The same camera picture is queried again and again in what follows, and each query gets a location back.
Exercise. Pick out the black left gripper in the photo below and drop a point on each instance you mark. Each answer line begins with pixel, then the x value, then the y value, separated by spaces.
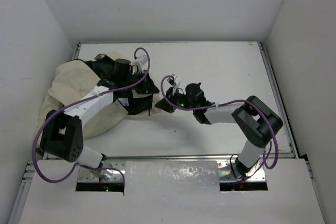
pixel 143 83

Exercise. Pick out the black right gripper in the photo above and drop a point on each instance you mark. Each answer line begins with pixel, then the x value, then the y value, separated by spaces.
pixel 170 96

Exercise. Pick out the cream jacket with black lining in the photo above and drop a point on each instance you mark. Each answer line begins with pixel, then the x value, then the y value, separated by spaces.
pixel 76 79

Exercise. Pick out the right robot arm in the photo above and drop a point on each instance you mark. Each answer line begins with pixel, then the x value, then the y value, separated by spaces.
pixel 257 121

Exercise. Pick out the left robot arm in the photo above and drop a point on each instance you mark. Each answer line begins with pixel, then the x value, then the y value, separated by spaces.
pixel 88 98

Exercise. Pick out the white foreground cover panel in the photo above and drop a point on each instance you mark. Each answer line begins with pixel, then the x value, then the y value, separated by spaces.
pixel 289 198

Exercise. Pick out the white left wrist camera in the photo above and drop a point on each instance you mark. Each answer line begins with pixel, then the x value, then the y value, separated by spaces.
pixel 140 63

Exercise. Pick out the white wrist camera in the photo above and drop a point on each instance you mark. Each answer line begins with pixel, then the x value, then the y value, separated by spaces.
pixel 140 63
pixel 174 81

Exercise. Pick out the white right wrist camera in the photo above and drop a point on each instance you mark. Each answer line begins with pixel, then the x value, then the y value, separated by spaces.
pixel 174 81

